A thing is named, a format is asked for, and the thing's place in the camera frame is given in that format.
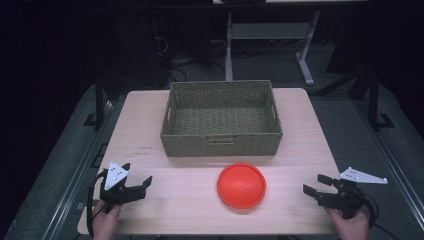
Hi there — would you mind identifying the dark computer tower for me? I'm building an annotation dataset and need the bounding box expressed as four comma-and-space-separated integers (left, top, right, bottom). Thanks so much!
108, 8, 169, 89

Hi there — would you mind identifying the bundle of floor cables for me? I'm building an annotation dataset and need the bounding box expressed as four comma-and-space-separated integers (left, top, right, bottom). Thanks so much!
151, 18, 228, 84

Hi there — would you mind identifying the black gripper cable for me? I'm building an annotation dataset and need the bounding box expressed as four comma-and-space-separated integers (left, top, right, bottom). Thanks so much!
86, 169, 109, 238
356, 186, 403, 240

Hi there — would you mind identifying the grey metal desk frame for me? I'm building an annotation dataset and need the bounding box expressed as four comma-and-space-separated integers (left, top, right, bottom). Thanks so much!
224, 10, 321, 86

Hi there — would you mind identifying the person's left hand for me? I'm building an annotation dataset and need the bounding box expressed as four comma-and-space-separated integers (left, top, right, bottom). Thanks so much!
91, 199, 123, 240

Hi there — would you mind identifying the red round plate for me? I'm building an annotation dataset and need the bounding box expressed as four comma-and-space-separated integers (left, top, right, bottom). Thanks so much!
216, 162, 267, 210

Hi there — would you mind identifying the black metal stand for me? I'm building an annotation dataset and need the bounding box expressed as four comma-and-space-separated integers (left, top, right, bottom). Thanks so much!
83, 71, 113, 130
365, 70, 396, 132

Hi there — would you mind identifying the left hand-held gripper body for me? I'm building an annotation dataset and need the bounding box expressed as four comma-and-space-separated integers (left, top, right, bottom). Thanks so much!
99, 161, 148, 215

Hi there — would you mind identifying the green woven basket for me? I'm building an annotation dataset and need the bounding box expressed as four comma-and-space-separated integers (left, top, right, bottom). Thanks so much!
160, 79, 284, 158

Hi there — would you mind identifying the metal floor rail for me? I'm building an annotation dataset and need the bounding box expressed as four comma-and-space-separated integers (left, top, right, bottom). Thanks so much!
41, 98, 129, 240
352, 99, 424, 232

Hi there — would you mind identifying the person's right hand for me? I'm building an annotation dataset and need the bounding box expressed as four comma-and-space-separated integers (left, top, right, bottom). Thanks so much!
325, 207, 371, 240

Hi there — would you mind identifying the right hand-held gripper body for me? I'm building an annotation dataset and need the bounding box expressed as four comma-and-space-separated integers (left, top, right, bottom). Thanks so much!
316, 166, 389, 220

